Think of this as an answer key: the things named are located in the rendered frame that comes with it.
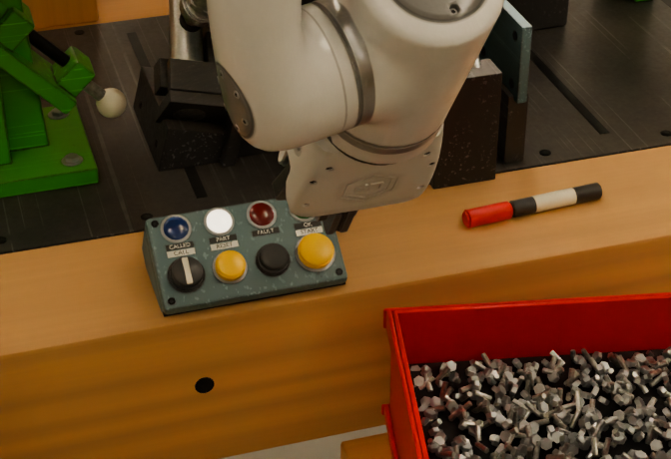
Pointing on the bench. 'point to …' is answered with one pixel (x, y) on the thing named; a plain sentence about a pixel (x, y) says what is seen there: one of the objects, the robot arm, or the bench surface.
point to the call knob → (186, 272)
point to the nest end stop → (215, 112)
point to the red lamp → (262, 214)
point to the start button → (316, 250)
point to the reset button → (230, 265)
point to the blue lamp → (176, 228)
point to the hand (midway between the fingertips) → (335, 205)
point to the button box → (162, 248)
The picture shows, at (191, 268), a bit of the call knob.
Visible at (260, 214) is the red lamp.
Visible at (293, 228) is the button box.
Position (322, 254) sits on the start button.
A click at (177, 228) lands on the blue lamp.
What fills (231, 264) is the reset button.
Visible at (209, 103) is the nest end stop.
